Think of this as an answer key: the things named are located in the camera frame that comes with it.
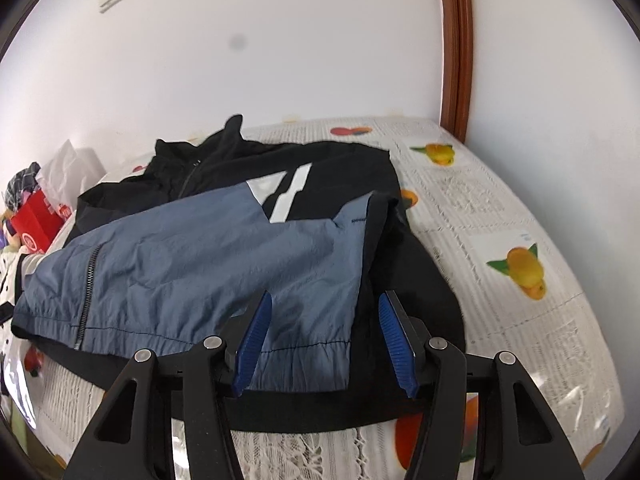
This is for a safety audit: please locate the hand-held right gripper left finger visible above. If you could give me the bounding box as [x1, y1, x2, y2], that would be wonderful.
[62, 289, 274, 480]

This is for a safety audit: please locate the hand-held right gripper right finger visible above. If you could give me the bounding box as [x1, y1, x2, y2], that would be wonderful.
[378, 291, 586, 480]

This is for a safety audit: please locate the black white blue jacket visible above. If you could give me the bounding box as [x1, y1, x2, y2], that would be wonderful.
[11, 115, 468, 433]

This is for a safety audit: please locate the fruit print lace tablecloth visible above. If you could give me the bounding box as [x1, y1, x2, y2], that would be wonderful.
[5, 116, 626, 480]

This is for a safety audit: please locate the red paper gift bag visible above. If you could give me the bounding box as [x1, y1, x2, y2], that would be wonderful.
[10, 192, 69, 256]

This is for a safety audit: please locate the white plastic bag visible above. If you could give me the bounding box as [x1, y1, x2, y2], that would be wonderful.
[37, 140, 104, 207]

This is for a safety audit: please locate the white dotted cloth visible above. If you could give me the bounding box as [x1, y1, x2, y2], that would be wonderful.
[0, 252, 23, 321]

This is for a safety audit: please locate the dark plaid cloth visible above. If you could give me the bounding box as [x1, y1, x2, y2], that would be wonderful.
[5, 162, 44, 211]

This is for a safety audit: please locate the brown wooden door frame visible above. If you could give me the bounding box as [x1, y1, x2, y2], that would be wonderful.
[436, 0, 474, 144]

